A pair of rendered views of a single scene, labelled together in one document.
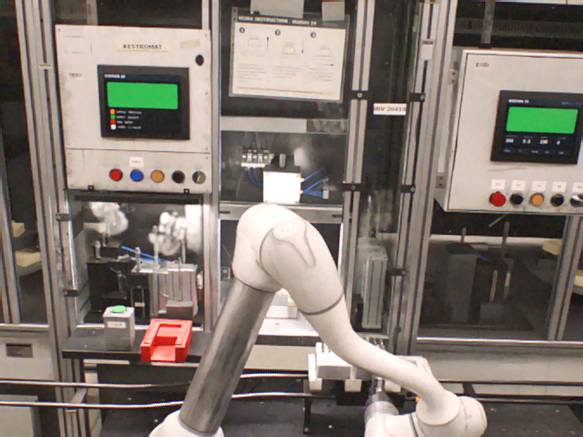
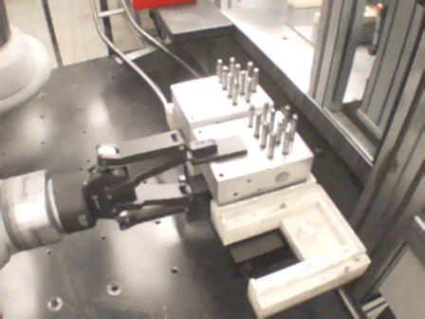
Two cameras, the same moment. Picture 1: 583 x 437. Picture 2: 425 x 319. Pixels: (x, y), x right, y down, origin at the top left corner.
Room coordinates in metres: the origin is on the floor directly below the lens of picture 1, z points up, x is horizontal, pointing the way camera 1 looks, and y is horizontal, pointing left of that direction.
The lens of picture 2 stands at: (1.42, -0.57, 1.23)
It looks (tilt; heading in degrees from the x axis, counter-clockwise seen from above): 46 degrees down; 70
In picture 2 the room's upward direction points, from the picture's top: straight up
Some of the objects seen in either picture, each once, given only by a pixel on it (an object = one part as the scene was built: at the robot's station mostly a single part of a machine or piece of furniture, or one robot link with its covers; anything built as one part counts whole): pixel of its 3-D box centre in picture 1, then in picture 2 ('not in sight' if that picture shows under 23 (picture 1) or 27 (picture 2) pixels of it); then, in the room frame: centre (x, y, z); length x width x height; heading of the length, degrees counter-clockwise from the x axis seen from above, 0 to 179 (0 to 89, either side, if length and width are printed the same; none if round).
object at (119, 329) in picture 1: (120, 326); not in sight; (1.61, 0.49, 0.97); 0.08 x 0.08 x 0.12; 1
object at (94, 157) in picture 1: (145, 107); not in sight; (1.82, 0.44, 1.60); 0.42 x 0.29 x 0.46; 91
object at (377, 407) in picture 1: (382, 420); (38, 209); (1.30, -0.26, 0.90); 0.09 x 0.06 x 0.09; 89
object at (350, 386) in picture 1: (369, 380); (249, 189); (1.58, -0.26, 0.84); 0.36 x 0.14 x 0.10; 91
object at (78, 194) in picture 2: (378, 402); (95, 195); (1.38, -0.26, 0.90); 0.09 x 0.07 x 0.08; 179
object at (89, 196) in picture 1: (137, 194); not in sight; (1.68, 0.44, 1.37); 0.36 x 0.04 x 0.04; 91
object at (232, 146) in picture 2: not in sight; (216, 149); (1.53, -0.26, 0.93); 0.07 x 0.03 x 0.01; 179
